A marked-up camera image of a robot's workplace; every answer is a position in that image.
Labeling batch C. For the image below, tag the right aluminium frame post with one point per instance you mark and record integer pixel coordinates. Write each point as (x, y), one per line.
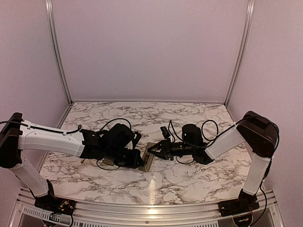
(241, 52)

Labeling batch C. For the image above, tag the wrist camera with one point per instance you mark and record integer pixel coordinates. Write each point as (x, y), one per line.
(137, 137)
(165, 133)

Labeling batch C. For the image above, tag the left aluminium frame post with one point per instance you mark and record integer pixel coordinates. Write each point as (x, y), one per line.
(56, 50)

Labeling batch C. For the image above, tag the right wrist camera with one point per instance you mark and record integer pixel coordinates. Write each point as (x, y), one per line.
(165, 133)

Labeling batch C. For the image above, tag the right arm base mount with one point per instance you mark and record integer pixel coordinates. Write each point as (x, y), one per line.
(237, 206)

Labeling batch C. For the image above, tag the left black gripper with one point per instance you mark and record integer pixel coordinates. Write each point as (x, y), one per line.
(134, 163)

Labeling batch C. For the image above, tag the white remote control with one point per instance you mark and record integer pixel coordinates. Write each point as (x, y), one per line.
(147, 157)

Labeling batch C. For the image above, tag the aluminium frame post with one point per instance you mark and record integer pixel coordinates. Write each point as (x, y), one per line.
(56, 50)
(241, 52)

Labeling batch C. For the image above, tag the grey battery compartment cover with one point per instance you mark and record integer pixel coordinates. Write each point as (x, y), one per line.
(108, 162)

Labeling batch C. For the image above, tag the front aluminium rail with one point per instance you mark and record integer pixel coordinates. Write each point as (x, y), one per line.
(98, 214)

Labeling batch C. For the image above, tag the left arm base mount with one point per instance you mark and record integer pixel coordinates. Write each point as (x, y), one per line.
(56, 205)

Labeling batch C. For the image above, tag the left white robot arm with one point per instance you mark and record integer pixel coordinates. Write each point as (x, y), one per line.
(118, 144)

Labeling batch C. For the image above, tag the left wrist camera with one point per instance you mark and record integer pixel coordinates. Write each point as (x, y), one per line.
(137, 137)

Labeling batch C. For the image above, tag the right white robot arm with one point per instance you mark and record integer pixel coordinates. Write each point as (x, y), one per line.
(259, 133)

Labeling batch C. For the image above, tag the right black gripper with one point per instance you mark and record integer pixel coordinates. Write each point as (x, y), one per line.
(165, 150)

